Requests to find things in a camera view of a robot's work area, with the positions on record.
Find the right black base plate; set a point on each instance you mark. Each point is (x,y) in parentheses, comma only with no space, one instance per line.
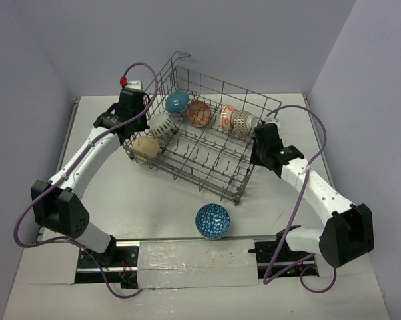
(264,250)

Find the grey wire dish rack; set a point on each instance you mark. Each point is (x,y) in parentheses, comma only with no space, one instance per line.
(209,158)

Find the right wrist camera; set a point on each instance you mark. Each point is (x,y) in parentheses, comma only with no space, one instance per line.
(271,119)

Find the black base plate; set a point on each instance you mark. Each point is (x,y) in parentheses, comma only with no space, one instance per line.
(120,269)
(264,250)

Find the yellow bowl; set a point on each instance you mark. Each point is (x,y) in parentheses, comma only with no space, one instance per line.
(144,147)

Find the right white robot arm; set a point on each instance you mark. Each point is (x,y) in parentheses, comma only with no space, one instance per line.
(347,231)

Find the red patterned bowl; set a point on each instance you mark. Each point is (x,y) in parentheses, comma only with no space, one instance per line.
(198,113)

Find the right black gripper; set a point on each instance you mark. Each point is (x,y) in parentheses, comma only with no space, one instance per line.
(254,159)

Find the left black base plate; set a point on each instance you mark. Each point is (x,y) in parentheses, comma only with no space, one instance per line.
(120,269)

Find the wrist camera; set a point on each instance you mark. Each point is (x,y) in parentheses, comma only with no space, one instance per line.
(132,84)
(271,119)

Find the blue patterned bowl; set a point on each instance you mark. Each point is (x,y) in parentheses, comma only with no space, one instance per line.
(212,221)

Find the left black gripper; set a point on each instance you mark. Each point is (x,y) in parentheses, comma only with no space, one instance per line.
(134,124)

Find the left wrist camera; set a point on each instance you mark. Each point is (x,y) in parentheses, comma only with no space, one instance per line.
(132,84)

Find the plain blue bowl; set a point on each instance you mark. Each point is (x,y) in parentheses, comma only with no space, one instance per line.
(176,102)

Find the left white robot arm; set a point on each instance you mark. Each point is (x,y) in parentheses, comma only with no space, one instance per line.
(56,203)

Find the orange floral bowl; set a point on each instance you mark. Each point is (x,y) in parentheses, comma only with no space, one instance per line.
(226,118)

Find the grey patterned bowl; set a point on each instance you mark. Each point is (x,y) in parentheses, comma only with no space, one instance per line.
(243,123)

